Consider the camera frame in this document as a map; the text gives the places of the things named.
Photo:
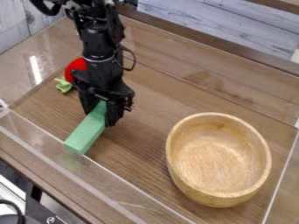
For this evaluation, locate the brown wooden bowl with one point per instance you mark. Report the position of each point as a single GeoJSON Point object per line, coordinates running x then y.
{"type": "Point", "coordinates": [218, 159]}

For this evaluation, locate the green rectangular block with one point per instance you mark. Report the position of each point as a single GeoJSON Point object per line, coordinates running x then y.
{"type": "Point", "coordinates": [87, 132]}

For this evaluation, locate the black equipment under table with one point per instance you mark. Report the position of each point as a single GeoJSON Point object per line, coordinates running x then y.
{"type": "Point", "coordinates": [24, 209]}

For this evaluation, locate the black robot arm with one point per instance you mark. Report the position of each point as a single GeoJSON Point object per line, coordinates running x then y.
{"type": "Point", "coordinates": [99, 28]}

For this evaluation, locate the clear acrylic enclosure wall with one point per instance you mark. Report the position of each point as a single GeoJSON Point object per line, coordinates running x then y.
{"type": "Point", "coordinates": [187, 73]}

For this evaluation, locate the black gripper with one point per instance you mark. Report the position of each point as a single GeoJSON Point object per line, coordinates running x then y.
{"type": "Point", "coordinates": [99, 83]}

